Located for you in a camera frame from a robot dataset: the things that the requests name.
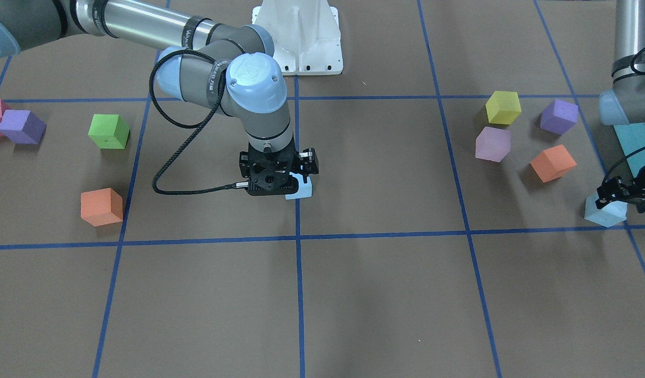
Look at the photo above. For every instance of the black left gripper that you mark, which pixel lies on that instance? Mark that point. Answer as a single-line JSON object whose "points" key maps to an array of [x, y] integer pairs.
{"points": [[617, 190]]}

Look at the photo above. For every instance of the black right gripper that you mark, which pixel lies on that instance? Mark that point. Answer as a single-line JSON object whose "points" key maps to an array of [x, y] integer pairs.
{"points": [[308, 162]]}

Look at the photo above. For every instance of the light blue foam block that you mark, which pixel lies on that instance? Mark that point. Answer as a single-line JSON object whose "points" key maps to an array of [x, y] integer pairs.
{"points": [[305, 188], [608, 216]]}

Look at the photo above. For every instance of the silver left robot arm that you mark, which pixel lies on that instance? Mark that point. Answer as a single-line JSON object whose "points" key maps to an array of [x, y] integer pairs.
{"points": [[624, 104]]}

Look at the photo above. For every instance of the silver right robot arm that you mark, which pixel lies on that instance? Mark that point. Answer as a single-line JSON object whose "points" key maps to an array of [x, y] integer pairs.
{"points": [[206, 68]]}

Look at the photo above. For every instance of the light blue plastic bin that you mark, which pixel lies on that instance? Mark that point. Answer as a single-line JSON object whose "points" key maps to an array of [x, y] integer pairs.
{"points": [[632, 141]]}

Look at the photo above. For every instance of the orange foam block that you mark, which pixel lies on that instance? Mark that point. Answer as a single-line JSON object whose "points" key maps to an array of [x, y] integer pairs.
{"points": [[553, 163], [101, 207]]}

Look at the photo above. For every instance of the purple foam block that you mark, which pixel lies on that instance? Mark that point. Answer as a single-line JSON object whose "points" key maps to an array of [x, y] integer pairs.
{"points": [[22, 127], [559, 117]]}

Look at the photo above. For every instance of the lilac foam block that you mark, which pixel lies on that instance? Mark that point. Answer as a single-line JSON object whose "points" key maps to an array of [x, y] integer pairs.
{"points": [[492, 144]]}

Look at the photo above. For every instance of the yellow foam block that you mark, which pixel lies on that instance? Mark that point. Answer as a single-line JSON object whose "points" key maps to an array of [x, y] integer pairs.
{"points": [[503, 107]]}

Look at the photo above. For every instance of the green foam block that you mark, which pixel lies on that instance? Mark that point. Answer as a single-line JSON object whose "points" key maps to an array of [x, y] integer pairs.
{"points": [[109, 131]]}

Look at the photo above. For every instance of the brown paper table cover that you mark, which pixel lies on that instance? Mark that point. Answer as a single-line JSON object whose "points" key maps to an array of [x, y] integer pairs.
{"points": [[412, 258]]}

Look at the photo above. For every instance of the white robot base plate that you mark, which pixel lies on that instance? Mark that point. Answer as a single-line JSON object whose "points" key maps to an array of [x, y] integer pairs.
{"points": [[306, 35]]}

